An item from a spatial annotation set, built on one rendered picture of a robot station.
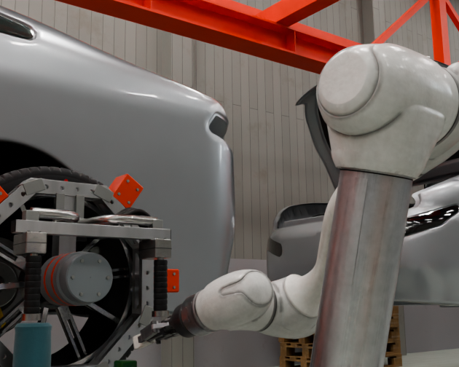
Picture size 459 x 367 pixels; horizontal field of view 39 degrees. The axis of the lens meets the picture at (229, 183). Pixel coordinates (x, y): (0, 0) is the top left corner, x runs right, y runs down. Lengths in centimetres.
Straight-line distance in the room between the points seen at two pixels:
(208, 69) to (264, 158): 134
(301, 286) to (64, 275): 62
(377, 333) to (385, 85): 33
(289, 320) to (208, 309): 17
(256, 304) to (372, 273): 41
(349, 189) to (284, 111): 788
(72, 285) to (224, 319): 51
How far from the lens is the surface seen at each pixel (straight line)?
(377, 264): 88
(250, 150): 818
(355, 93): 82
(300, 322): 136
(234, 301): 124
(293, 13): 574
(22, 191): 179
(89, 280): 167
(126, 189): 191
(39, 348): 165
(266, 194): 824
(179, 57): 760
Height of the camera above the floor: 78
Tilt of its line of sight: 11 degrees up
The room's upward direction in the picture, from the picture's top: 1 degrees counter-clockwise
